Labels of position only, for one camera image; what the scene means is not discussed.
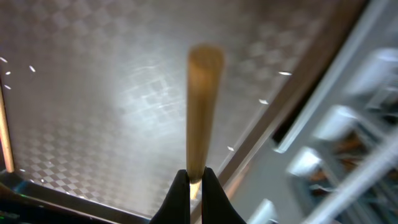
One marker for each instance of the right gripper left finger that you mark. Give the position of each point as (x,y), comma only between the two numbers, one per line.
(175,208)

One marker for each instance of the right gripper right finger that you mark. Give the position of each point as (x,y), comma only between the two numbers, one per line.
(216,207)

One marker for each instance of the wooden chopstick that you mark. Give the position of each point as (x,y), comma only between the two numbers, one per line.
(205,66)
(5,140)

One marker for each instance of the grey dishwasher rack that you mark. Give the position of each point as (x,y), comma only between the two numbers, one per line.
(334,159)

